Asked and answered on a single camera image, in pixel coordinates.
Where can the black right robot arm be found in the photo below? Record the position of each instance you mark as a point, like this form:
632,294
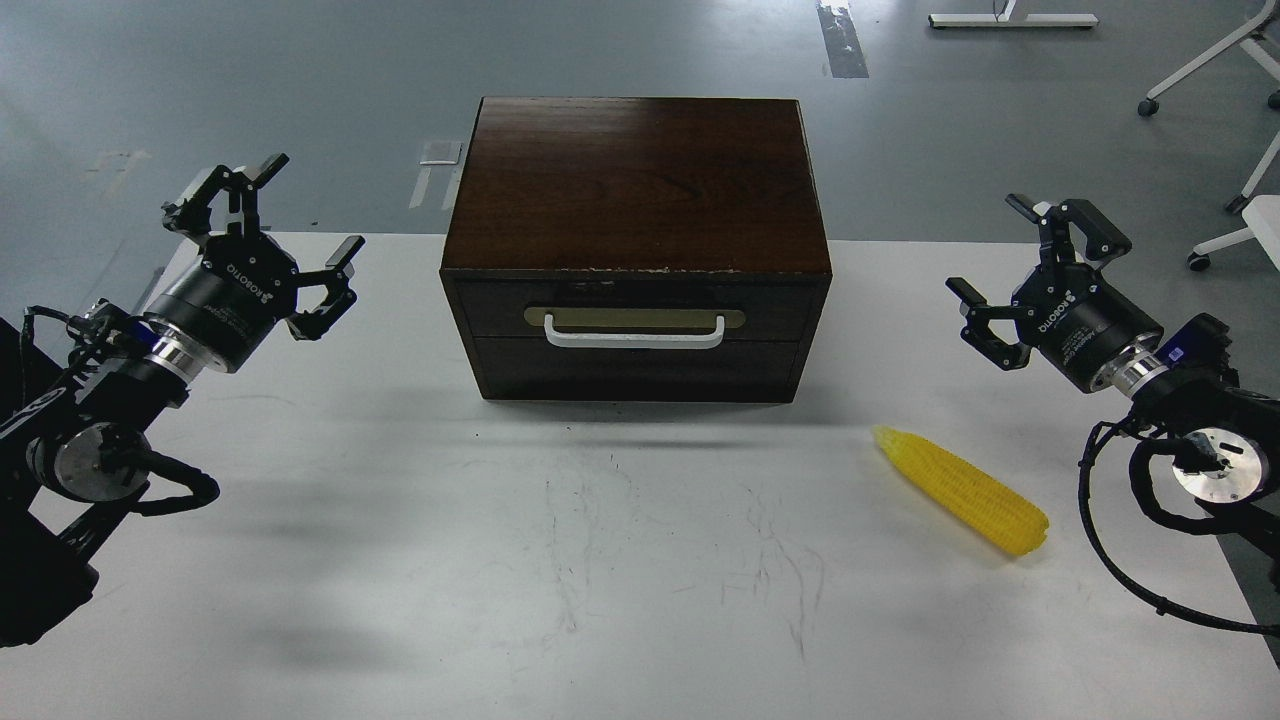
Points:
1215,452

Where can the yellow corn cob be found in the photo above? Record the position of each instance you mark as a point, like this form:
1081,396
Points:
983,503

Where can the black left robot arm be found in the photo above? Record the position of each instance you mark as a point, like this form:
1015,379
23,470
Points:
76,460

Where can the wooden drawer with white handle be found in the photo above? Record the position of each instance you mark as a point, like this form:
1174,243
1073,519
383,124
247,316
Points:
751,312

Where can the grey floor tape strip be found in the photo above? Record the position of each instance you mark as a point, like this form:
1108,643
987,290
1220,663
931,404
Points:
846,58

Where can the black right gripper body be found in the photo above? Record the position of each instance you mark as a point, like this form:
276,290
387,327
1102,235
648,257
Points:
1080,323

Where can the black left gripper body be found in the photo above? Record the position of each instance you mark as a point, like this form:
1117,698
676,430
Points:
229,299

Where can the white stand base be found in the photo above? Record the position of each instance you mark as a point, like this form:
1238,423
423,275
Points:
1009,15

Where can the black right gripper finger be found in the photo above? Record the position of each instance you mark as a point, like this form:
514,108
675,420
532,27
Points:
1104,242
977,333

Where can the white floor tape marks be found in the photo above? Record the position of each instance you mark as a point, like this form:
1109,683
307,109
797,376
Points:
438,162

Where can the dark wooden drawer cabinet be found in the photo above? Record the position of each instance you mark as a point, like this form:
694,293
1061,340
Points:
592,189

